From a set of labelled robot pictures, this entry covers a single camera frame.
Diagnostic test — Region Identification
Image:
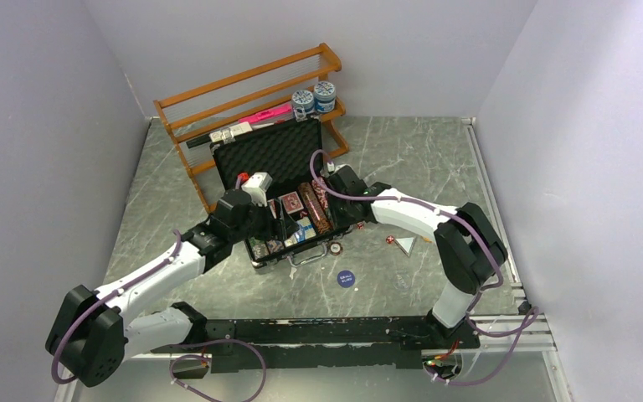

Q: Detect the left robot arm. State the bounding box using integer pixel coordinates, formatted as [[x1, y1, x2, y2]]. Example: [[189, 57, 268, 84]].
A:
[[45, 172, 274, 387]]

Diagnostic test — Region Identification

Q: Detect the red playing card deck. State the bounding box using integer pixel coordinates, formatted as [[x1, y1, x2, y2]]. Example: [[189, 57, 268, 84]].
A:
[[279, 191, 305, 216]]

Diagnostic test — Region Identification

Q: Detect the single chip by handle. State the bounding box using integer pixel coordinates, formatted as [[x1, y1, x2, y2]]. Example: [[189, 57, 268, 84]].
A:
[[328, 241, 343, 255]]

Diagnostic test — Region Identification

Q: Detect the blue tin left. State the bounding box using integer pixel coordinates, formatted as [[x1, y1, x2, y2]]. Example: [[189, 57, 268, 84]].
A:
[[291, 90, 315, 119]]

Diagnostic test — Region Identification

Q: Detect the brown orange chip stack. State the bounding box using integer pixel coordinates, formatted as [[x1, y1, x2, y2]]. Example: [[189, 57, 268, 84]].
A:
[[297, 183, 332, 235]]

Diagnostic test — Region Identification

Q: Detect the blue tin right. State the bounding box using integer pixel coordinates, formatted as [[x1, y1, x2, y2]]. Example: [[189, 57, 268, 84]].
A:
[[312, 80, 337, 114]]

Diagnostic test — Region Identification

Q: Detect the blue small blind button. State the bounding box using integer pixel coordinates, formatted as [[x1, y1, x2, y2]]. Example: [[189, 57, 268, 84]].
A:
[[337, 270, 356, 288]]

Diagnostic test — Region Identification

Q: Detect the pink highlighter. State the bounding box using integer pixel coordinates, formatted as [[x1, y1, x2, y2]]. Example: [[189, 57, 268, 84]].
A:
[[238, 103, 293, 126]]

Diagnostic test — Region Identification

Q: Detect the black base frame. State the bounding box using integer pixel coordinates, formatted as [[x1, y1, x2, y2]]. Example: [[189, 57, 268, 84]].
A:
[[173, 316, 480, 374]]

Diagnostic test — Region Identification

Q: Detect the blue tin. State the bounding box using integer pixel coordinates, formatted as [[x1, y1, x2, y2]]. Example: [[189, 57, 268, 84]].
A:
[[312, 80, 337, 114], [291, 90, 315, 119]]

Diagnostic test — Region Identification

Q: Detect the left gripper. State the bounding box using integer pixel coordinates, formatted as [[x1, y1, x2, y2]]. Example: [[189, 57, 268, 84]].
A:
[[229, 197, 299, 244]]

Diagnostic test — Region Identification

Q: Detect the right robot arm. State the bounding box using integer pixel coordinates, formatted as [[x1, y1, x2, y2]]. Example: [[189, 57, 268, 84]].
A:
[[312, 165, 508, 348]]

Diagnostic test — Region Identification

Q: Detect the blue Texas Hold'em card deck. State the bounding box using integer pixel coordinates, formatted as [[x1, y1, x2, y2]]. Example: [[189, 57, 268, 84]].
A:
[[284, 217, 316, 247]]

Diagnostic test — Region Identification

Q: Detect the black poker chip case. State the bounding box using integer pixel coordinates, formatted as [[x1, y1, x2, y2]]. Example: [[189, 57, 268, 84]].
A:
[[210, 119, 351, 268]]

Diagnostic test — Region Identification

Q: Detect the white triangle piece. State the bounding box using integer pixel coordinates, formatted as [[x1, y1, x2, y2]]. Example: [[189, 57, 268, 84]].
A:
[[394, 237, 416, 257]]

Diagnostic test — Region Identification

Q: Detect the wooden shelf rack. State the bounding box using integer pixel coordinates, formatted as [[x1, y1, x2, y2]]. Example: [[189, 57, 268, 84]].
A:
[[153, 43, 342, 212]]

